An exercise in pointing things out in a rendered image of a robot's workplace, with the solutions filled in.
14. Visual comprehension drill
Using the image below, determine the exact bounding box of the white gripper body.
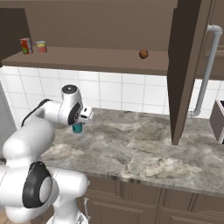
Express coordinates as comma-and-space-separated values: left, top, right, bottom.
80, 107, 95, 123

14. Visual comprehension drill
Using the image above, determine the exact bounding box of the brown base cabinet door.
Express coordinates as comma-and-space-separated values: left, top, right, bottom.
78, 186, 162, 224
157, 187, 224, 224

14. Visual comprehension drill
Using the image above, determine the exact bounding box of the dark brown cabinet door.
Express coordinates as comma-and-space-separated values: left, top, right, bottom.
167, 0, 203, 146

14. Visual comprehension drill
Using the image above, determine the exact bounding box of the teal can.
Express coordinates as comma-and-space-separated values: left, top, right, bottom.
72, 122, 84, 135

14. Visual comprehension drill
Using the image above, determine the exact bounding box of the pink and yellow can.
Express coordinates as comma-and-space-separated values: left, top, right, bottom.
35, 39, 48, 54

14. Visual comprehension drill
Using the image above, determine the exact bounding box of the grey appliance side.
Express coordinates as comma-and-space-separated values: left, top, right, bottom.
0, 81, 18, 165

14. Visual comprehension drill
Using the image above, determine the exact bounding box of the small brown ball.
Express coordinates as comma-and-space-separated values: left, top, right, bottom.
138, 48, 150, 60

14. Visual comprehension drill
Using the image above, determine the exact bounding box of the red and green can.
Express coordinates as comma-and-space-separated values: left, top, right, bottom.
19, 37, 34, 55

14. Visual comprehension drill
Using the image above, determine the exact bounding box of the brown woven box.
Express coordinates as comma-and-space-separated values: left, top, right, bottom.
208, 99, 224, 145

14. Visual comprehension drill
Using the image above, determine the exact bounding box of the brown open wall cabinet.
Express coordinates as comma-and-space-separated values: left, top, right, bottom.
0, 0, 179, 77

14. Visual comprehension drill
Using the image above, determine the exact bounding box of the small grey cabinet handle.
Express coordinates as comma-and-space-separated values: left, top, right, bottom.
82, 197, 92, 223

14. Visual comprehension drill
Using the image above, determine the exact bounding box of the grey bar door handle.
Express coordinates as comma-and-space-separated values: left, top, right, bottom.
188, 24, 224, 118

